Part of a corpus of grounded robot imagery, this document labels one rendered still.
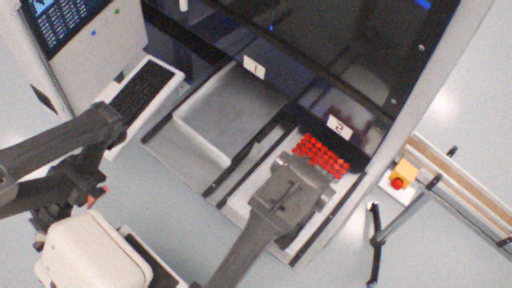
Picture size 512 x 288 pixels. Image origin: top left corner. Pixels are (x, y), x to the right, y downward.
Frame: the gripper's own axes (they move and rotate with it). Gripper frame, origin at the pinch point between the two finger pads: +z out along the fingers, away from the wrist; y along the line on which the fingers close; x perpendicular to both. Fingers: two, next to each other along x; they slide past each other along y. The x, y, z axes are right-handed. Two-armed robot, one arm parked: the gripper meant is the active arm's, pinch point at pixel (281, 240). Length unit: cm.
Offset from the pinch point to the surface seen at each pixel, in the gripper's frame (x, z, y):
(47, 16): 87, -42, -12
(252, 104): 37.6, -1.8, 31.5
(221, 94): 48, -1, 28
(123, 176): 95, 90, 6
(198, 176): 33.1, 2.1, 0.1
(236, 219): 14.8, 2.4, -2.7
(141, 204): 76, 91, 1
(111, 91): 86, 10, 6
